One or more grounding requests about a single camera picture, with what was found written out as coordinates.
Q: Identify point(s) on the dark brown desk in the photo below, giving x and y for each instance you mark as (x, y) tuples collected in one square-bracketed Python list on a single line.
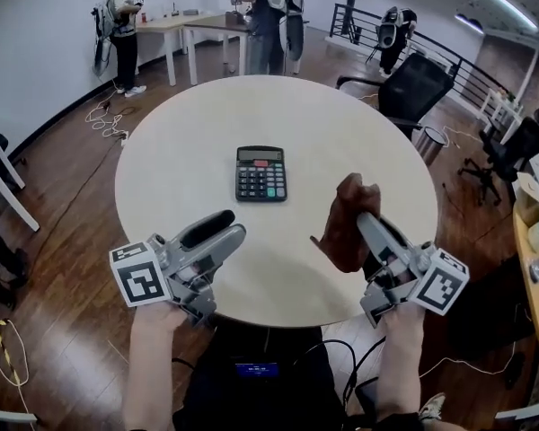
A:
[(211, 26)]

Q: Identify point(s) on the person's black clothing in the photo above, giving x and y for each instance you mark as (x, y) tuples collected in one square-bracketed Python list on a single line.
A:
[(260, 402)]

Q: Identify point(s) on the white-legged side table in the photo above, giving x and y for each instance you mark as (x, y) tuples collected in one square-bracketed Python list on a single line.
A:
[(6, 182)]

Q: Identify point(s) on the white power strip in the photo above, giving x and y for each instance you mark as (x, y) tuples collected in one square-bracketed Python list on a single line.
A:
[(124, 137)]

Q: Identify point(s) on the white paper bag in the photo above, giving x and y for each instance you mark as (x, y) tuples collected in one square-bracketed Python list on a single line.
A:
[(531, 196)]

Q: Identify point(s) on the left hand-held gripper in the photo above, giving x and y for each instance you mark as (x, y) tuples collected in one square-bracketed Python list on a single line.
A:
[(139, 281)]

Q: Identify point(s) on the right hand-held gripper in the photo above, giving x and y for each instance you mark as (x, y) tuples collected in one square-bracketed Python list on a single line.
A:
[(440, 285)]

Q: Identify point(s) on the brown cloth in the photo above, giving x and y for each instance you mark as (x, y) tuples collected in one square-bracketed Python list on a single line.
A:
[(350, 204)]

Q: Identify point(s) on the black mesh office chair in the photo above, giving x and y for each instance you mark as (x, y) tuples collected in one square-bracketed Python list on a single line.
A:
[(413, 92)]

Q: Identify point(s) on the person's white shoe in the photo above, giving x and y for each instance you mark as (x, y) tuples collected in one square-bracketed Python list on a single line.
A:
[(432, 406)]

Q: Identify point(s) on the person's left forearm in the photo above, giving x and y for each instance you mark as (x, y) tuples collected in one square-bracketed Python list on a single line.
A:
[(150, 366)]

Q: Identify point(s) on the brown box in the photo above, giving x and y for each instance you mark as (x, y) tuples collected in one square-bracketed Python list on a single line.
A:
[(233, 18)]

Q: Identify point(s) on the black metal railing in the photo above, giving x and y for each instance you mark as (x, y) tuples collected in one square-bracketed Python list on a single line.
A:
[(467, 67)]

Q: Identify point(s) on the long ceiling light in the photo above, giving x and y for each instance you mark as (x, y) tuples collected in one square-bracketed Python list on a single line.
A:
[(503, 3)]

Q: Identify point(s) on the black device with blue screen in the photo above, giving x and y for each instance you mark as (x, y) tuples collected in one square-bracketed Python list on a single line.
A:
[(257, 370)]

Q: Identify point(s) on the black desktop calculator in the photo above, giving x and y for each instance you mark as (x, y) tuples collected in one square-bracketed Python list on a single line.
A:
[(260, 186)]

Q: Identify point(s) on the grey metal waste bin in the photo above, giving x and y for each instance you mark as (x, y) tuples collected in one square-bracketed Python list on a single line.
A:
[(430, 144)]

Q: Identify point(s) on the yellow curved table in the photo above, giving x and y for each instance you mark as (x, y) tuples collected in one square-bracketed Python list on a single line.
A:
[(532, 312)]

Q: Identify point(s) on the person's right forearm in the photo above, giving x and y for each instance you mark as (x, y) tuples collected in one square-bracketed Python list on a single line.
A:
[(400, 366)]

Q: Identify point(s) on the light wooden desk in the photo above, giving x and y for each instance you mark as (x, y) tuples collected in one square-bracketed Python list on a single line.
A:
[(161, 26)]

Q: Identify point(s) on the white shelf unit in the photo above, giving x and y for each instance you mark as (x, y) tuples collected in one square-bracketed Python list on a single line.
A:
[(503, 115)]

